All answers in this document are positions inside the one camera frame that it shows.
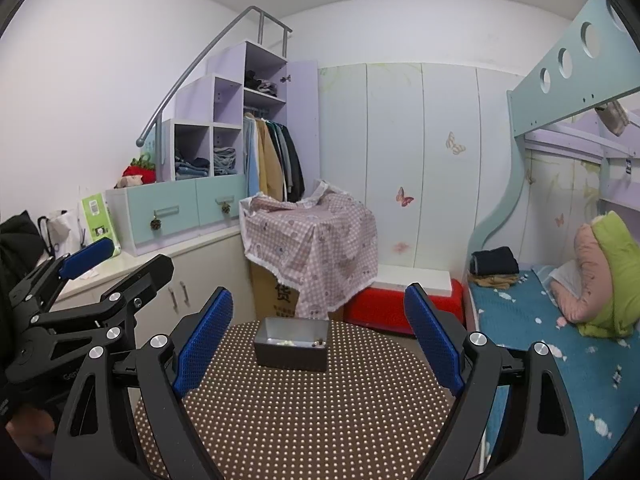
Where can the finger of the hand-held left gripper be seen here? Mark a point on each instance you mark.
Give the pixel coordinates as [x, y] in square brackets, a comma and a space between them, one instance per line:
[145, 277]
[87, 257]

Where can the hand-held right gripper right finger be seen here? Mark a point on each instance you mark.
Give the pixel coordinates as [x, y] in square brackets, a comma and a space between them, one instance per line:
[432, 340]

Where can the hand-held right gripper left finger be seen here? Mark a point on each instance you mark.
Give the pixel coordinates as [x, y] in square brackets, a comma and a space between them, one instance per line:
[205, 345]

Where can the grey metal box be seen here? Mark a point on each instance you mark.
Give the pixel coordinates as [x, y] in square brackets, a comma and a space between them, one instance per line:
[290, 357]

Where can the person's left hand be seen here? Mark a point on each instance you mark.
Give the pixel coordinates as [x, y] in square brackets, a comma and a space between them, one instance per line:
[32, 430]

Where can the green and white packet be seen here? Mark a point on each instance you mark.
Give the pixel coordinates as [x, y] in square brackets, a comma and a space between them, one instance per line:
[100, 225]

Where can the white plastic bag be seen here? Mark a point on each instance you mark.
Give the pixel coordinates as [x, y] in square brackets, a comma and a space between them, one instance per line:
[62, 232]

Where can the red ottoman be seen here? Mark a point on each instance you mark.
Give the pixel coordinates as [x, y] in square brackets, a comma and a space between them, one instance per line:
[380, 310]

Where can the cream cabinet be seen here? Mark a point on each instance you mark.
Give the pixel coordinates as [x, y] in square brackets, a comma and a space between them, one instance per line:
[210, 270]

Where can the white board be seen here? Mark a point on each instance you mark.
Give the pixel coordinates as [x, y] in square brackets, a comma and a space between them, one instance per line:
[415, 276]

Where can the teal drawer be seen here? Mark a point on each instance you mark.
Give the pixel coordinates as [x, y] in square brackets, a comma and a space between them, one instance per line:
[220, 195]
[150, 205]

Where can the tan garment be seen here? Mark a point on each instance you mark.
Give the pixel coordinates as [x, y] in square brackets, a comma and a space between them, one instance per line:
[495, 281]

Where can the pink plush toy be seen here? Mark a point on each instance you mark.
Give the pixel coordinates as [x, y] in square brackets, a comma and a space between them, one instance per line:
[129, 182]

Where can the cardboard box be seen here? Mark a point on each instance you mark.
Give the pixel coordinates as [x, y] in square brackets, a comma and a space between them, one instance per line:
[280, 295]

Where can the blue bed sheet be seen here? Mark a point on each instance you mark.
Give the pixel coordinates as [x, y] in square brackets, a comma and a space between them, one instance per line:
[530, 340]

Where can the faint pink butterfly sticker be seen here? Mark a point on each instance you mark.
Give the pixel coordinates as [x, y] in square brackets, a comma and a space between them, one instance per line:
[401, 247]

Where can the red strawberry plush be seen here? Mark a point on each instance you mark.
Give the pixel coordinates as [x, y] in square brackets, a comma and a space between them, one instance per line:
[142, 170]

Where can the folded blue jeans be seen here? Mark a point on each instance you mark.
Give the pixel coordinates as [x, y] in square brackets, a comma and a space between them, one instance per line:
[192, 167]

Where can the brown polka dot tablecloth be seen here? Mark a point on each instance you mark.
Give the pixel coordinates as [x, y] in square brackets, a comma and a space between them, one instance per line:
[310, 420]

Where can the white wardrobe doors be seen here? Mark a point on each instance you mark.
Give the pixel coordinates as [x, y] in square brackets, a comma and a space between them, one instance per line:
[430, 210]

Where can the folded striped clothes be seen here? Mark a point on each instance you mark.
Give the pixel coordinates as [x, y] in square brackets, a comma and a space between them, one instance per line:
[225, 160]

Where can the white pillow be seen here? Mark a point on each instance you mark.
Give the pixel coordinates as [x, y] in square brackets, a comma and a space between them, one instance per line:
[565, 277]

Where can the pink checked cloth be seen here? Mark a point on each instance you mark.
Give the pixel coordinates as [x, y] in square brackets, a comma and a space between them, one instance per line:
[310, 240]

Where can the light blue hanging shirt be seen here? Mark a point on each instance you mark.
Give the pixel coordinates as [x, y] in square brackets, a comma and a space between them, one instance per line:
[251, 160]

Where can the tan hanging coat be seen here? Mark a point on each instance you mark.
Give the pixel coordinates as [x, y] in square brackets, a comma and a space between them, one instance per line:
[270, 165]

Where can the dark green hanging jacket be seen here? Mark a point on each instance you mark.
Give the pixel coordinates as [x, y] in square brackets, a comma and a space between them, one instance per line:
[282, 160]

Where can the black hanging jacket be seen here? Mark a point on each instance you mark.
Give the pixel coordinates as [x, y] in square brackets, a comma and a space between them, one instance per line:
[297, 170]

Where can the pink and green quilt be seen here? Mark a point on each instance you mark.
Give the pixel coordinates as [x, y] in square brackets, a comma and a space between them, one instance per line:
[610, 270]

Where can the lilac stair shelf unit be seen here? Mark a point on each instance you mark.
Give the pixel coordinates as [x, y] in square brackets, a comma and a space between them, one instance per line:
[230, 100]

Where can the pale butterfly sticker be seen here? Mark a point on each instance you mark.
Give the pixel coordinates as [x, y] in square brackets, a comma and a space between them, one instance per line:
[455, 144]

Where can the folded dark shelf clothes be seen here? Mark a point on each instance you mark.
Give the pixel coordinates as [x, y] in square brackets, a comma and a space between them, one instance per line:
[260, 85]

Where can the grey metal handrail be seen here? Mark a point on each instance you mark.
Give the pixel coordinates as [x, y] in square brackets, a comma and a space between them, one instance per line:
[210, 52]

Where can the blue label sticker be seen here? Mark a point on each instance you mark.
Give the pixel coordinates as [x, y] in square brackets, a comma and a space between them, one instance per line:
[630, 165]

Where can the small bed wall butterfly sticker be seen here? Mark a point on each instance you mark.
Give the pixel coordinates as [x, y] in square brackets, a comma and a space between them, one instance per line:
[559, 220]

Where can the teal bunk bed frame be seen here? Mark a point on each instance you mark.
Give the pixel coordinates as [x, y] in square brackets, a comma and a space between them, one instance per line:
[550, 90]

